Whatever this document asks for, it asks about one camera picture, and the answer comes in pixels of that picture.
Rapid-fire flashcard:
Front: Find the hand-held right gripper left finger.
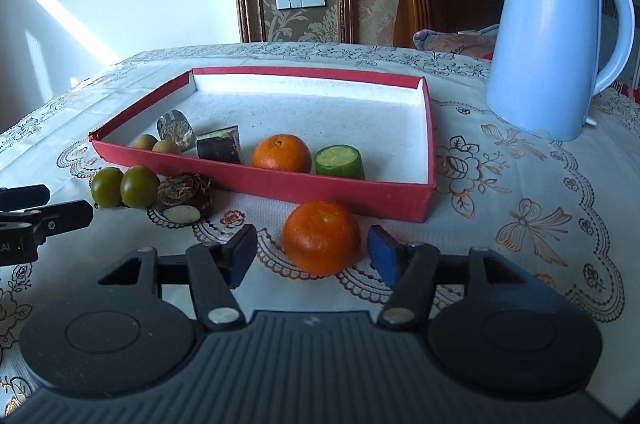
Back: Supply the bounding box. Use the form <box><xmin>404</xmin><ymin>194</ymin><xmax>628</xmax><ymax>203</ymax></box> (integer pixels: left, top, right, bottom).
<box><xmin>97</xmin><ymin>224</ymin><xmax>258</xmax><ymax>331</ymax></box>

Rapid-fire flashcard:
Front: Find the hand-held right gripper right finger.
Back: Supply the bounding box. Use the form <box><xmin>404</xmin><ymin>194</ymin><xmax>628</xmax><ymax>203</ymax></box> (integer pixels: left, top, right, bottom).
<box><xmin>367</xmin><ymin>225</ymin><xmax>526</xmax><ymax>326</ymax></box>

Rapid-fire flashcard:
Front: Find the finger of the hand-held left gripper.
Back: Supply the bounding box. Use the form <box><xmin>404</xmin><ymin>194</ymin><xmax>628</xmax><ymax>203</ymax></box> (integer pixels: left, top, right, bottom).
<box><xmin>0</xmin><ymin>185</ymin><xmax>51</xmax><ymax>211</ymax></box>
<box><xmin>0</xmin><ymin>200</ymin><xmax>94</xmax><ymax>235</ymax></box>

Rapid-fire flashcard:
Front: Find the orange tangerine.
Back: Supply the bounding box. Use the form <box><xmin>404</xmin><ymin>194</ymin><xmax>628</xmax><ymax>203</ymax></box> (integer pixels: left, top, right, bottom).
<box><xmin>251</xmin><ymin>133</ymin><xmax>312</xmax><ymax>173</ymax></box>
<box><xmin>282</xmin><ymin>200</ymin><xmax>362</xmax><ymax>276</ymax></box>

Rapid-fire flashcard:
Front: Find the dark sugarcane piece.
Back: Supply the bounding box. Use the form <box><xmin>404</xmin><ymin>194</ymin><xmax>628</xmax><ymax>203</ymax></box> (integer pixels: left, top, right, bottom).
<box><xmin>196</xmin><ymin>125</ymin><xmax>243</xmax><ymax>165</ymax></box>

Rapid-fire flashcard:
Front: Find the red cardboard box tray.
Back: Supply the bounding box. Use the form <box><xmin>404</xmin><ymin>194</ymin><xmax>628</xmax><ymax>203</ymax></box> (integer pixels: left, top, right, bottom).
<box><xmin>89</xmin><ymin>67</ymin><xmax>437</xmax><ymax>224</ymax></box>

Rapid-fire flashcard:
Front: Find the green round fruit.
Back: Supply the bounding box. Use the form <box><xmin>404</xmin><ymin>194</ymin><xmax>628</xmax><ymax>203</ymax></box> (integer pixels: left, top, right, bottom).
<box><xmin>91</xmin><ymin>167</ymin><xmax>125</xmax><ymax>208</ymax></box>
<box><xmin>120</xmin><ymin>165</ymin><xmax>161</xmax><ymax>209</ymax></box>

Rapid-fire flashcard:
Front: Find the brown hairy taro piece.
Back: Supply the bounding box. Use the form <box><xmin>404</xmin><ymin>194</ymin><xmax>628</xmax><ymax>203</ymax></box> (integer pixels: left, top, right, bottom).
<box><xmin>156</xmin><ymin>173</ymin><xmax>213</xmax><ymax>224</ymax></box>

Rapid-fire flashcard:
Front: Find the green cucumber piece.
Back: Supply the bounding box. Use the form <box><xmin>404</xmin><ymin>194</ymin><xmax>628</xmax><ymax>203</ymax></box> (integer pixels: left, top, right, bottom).
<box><xmin>314</xmin><ymin>145</ymin><xmax>366</xmax><ymax>180</ymax></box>

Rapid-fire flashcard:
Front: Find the pink patterned cushion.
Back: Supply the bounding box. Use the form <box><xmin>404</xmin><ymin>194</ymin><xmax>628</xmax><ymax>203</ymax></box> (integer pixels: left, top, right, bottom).
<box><xmin>412</xmin><ymin>24</ymin><xmax>501</xmax><ymax>60</ymax></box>

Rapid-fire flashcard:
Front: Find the light blue electric kettle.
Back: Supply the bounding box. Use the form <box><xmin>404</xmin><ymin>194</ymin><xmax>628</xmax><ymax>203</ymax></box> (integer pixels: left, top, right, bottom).
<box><xmin>486</xmin><ymin>0</ymin><xmax>636</xmax><ymax>141</ymax></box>

